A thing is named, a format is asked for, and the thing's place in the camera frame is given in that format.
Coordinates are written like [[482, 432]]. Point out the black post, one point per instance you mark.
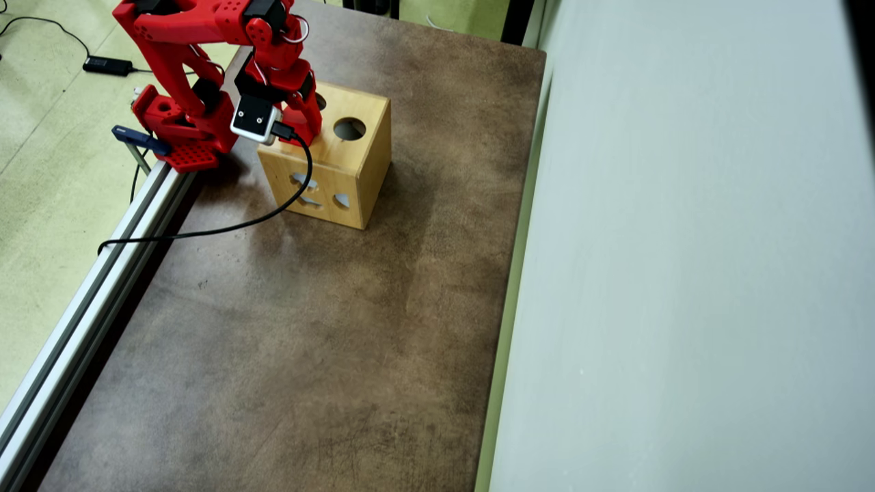
[[517, 20]]

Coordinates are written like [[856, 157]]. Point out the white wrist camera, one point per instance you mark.
[[254, 119]]

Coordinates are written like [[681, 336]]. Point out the red robot arm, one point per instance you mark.
[[178, 27]]

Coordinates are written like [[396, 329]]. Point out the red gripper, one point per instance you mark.
[[309, 109]]

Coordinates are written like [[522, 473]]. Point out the wooden shape sorter box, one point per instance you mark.
[[342, 178]]

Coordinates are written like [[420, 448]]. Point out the aluminium rail profile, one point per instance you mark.
[[75, 328]]

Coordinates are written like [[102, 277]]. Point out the red robot base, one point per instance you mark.
[[191, 154]]

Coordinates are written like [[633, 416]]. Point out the black floor object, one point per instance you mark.
[[372, 7]]

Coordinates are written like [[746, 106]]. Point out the blue clamp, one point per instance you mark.
[[140, 139]]

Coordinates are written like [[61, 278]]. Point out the black power adapter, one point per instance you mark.
[[108, 65]]

